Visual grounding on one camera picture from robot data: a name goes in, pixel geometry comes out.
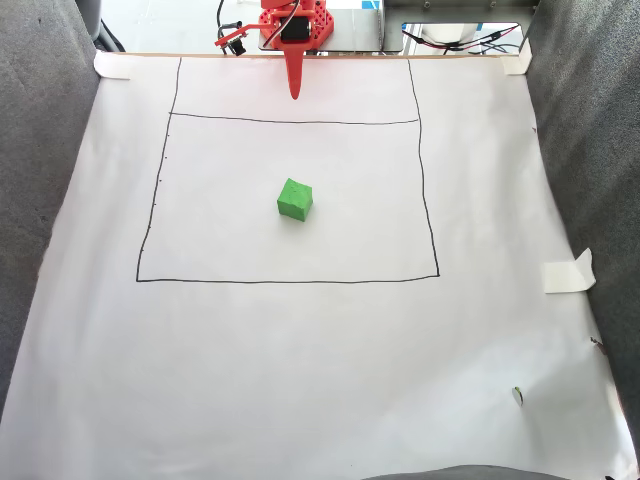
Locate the white paper sheet with drawn rectangle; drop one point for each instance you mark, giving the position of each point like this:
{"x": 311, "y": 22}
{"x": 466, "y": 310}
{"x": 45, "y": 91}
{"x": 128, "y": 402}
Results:
{"x": 320, "y": 350}

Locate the gray cloth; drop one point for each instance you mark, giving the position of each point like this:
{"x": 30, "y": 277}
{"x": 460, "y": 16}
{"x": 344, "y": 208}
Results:
{"x": 35, "y": 150}
{"x": 590, "y": 150}

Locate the gray metal frame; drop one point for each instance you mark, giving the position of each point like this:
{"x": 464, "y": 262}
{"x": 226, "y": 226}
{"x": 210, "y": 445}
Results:
{"x": 450, "y": 12}

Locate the small round white sticker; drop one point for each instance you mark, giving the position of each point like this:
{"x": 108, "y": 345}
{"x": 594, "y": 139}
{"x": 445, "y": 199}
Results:
{"x": 517, "y": 396}

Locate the white tape piece with folded corner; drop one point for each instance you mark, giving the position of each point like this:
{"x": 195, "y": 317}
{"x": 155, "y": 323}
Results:
{"x": 565, "y": 277}

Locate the dark gray post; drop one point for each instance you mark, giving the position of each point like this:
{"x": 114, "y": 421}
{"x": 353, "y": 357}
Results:
{"x": 89, "y": 17}

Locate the blue box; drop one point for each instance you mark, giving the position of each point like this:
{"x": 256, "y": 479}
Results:
{"x": 371, "y": 4}

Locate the orange camera mount with camera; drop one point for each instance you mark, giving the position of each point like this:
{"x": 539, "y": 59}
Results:
{"x": 239, "y": 47}

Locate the green block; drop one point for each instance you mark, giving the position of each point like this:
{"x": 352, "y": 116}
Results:
{"x": 295, "y": 200}

